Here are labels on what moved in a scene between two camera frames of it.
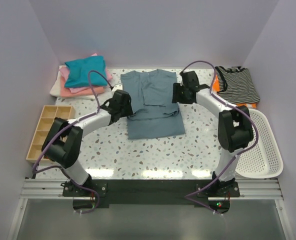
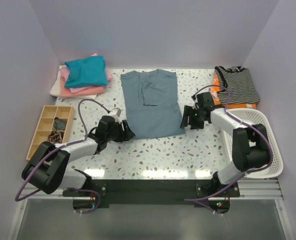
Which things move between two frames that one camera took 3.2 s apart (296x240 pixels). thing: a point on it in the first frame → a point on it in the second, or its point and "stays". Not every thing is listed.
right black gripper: (177, 93) → (189, 117)
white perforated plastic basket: (265, 160) stays
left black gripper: (127, 107) → (123, 130)
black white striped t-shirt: (235, 85) stays
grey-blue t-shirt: (154, 114) stays
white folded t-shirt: (55, 90) stays
